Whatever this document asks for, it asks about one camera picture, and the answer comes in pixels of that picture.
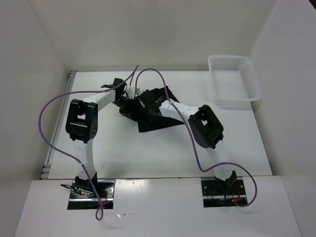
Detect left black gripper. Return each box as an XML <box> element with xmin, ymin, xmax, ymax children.
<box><xmin>112</xmin><ymin>96</ymin><xmax>137</xmax><ymax>120</ymax></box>

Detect black shorts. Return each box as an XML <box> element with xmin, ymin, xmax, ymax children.
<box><xmin>117</xmin><ymin>88</ymin><xmax>184</xmax><ymax>132</ymax></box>

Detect white plastic basket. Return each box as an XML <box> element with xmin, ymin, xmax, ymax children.
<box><xmin>208</xmin><ymin>55</ymin><xmax>262</xmax><ymax>106</ymax></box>

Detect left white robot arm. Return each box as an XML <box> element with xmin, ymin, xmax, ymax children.
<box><xmin>66</xmin><ymin>78</ymin><xmax>136</xmax><ymax>198</ymax></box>

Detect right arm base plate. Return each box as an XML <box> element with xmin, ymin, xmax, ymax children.
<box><xmin>201</xmin><ymin>178</ymin><xmax>248</xmax><ymax>208</ymax></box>

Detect purple cable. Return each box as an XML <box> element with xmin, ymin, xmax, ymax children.
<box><xmin>135</xmin><ymin>68</ymin><xmax>260</xmax><ymax>207</ymax></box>
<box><xmin>39</xmin><ymin>64</ymin><xmax>140</xmax><ymax>220</ymax></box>

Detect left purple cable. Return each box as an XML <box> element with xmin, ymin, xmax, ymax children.
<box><xmin>39</xmin><ymin>64</ymin><xmax>140</xmax><ymax>220</ymax></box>

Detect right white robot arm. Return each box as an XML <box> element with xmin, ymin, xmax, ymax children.
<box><xmin>137</xmin><ymin>88</ymin><xmax>237</xmax><ymax>195</ymax></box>

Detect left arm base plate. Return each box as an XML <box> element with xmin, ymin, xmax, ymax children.
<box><xmin>63</xmin><ymin>180</ymin><xmax>115</xmax><ymax>210</ymax></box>

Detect aluminium table edge rail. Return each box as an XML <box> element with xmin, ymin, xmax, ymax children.
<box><xmin>39</xmin><ymin>71</ymin><xmax>77</xmax><ymax>180</ymax></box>

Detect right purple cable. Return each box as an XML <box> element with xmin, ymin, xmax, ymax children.
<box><xmin>135</xmin><ymin>68</ymin><xmax>260</xmax><ymax>207</ymax></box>

